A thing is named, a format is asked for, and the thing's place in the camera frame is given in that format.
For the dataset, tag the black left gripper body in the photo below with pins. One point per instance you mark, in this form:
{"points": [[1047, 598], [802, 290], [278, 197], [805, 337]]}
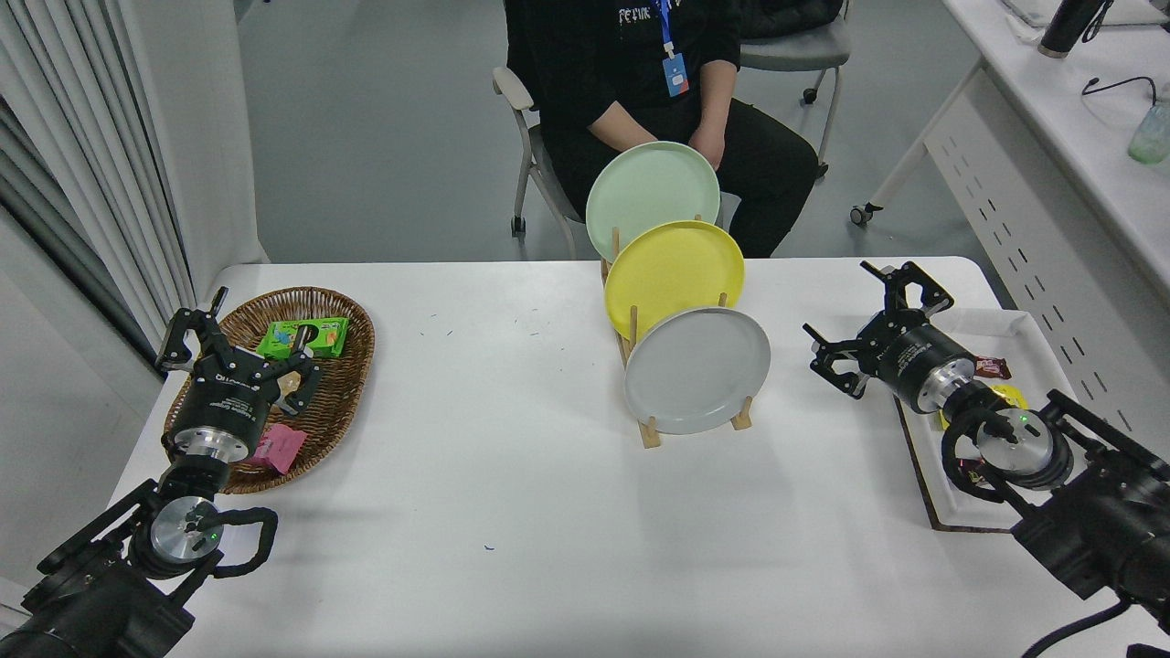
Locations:
{"points": [[224, 397]]}

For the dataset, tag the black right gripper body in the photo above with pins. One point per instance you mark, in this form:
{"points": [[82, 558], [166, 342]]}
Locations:
{"points": [[905, 355]]}

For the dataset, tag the grey plate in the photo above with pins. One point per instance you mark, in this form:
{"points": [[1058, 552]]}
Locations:
{"points": [[695, 370]]}

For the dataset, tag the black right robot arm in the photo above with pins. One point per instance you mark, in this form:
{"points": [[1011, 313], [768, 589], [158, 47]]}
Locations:
{"points": [[1106, 521]]}

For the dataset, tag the person's left forearm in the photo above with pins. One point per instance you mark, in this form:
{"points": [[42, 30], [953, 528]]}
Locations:
{"points": [[717, 100]]}

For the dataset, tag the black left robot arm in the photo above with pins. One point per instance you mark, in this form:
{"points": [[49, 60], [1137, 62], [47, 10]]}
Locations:
{"points": [[101, 594]]}

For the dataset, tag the person's right forearm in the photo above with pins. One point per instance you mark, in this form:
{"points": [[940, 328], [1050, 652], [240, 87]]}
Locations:
{"points": [[608, 123]]}

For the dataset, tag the wooden plate rack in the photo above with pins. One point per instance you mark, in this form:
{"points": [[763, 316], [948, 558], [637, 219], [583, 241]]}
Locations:
{"points": [[650, 435]]}

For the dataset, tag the yellow plate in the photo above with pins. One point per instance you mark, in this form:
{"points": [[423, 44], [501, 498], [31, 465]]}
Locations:
{"points": [[672, 270]]}

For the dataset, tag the pale green plate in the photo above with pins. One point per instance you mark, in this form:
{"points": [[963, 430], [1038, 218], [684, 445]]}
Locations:
{"points": [[649, 192]]}

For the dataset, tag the person's left hand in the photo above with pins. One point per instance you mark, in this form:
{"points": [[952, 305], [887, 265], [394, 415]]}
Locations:
{"points": [[708, 146]]}

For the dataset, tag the brown wicker basket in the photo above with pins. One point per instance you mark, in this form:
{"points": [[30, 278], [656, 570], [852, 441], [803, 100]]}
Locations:
{"points": [[343, 393]]}

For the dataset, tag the green snack packet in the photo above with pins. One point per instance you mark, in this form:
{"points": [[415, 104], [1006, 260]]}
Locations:
{"points": [[274, 344]]}

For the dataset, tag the pink snack packet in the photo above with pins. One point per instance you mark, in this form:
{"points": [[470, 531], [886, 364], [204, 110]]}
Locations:
{"points": [[279, 448]]}

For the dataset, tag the red snack bar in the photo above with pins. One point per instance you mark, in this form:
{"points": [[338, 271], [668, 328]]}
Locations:
{"points": [[992, 367]]}

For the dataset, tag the white rectangular tray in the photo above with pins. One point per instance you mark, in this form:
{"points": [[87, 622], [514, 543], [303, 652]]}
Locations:
{"points": [[1015, 336]]}

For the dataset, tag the yellow snack packet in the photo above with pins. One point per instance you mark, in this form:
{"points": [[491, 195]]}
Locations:
{"points": [[1011, 395]]}

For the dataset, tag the white side desk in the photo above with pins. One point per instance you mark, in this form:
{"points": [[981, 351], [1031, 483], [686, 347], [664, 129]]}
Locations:
{"points": [[1051, 119]]}

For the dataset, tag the grey white curtain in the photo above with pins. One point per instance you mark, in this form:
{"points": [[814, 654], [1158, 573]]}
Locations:
{"points": [[55, 137]]}

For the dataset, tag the translucent green bottle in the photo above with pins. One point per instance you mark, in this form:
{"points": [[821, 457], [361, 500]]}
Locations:
{"points": [[1150, 137]]}

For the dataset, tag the grey wheeled office chair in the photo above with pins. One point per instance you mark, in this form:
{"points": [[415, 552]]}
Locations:
{"points": [[795, 55]]}

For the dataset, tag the black flask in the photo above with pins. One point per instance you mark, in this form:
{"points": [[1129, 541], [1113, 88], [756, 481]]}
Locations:
{"points": [[1065, 27]]}

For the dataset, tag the black garment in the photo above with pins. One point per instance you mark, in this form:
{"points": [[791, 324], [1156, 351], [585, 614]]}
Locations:
{"points": [[795, 18]]}

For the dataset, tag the grey chair with beige armrest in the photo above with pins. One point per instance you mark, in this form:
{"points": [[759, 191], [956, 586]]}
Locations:
{"points": [[510, 84]]}

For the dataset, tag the person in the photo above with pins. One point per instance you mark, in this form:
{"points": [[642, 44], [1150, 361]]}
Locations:
{"points": [[594, 73]]}

